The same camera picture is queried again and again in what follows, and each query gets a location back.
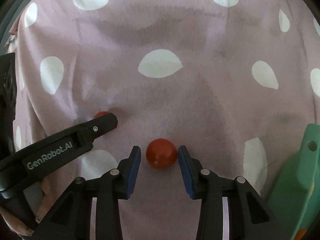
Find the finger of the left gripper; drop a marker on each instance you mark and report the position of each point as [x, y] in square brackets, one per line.
[53, 152]

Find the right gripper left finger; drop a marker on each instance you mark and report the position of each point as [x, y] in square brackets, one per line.
[115, 185]

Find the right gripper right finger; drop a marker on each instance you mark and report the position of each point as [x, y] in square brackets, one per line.
[204, 185]

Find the lone cherry tomato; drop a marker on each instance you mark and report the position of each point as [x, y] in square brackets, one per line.
[161, 154]

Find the orange mandarin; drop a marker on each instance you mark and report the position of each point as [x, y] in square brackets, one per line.
[300, 234]

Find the left human hand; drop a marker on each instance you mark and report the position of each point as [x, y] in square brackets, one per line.
[37, 204]

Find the green plastic bowl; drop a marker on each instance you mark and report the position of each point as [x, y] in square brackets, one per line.
[295, 196]

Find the pink polka dot cloth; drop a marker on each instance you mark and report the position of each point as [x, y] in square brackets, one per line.
[235, 81]

